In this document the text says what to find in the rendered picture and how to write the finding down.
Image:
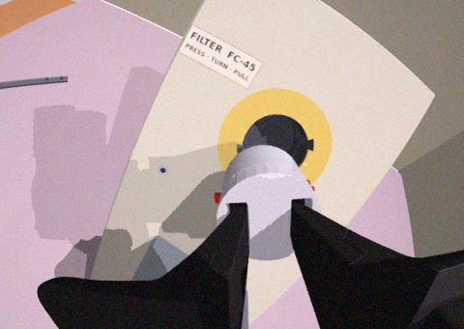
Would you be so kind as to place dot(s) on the grey flat bar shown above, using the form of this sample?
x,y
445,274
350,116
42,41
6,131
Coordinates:
x,y
33,81

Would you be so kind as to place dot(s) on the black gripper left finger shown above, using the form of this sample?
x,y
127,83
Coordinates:
x,y
205,291

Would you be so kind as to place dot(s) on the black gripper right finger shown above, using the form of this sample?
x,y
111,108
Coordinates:
x,y
354,283

